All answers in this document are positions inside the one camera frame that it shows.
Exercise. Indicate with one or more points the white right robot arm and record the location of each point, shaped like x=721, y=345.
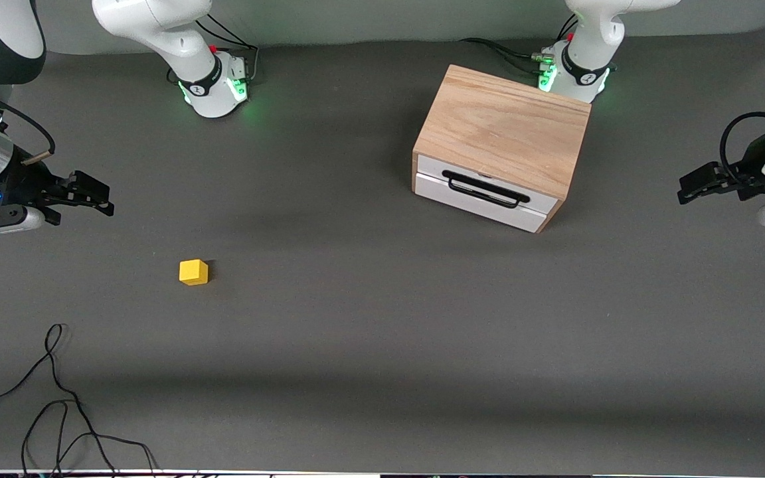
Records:
x=157, y=26

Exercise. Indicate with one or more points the wooden drawer cabinet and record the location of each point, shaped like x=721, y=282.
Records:
x=509, y=126

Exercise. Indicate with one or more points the white-fronted wooden drawer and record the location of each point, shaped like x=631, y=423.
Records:
x=482, y=209

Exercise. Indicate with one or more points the yellow cube block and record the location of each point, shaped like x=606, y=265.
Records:
x=193, y=272

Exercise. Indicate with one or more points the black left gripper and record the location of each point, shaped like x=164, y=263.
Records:
x=753, y=164

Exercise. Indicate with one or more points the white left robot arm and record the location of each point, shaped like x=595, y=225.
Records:
x=588, y=40

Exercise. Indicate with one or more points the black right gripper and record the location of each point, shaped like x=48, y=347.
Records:
x=25, y=180

